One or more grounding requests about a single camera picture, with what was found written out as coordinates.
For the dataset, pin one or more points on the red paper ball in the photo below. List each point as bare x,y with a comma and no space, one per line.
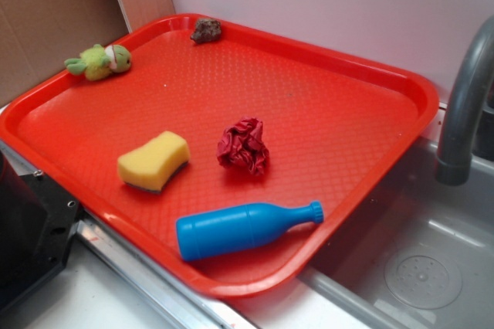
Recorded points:
241,146

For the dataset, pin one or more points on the red plastic tray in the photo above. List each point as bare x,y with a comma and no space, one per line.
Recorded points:
334,125

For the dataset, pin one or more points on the blue plastic bottle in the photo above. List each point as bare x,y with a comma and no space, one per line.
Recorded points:
239,228

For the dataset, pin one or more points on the yellow sponge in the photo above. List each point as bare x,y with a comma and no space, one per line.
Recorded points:
151,166

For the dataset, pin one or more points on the brown rock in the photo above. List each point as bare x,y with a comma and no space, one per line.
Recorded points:
206,30

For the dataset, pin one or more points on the green plush toy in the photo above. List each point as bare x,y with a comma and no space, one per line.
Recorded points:
100,62

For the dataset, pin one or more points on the grey faucet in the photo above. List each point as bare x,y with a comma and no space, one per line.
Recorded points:
467,129

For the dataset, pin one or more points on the grey sink basin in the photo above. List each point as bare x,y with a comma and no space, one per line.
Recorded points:
414,253

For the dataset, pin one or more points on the brown cardboard panel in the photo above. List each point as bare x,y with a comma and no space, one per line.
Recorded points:
37,35

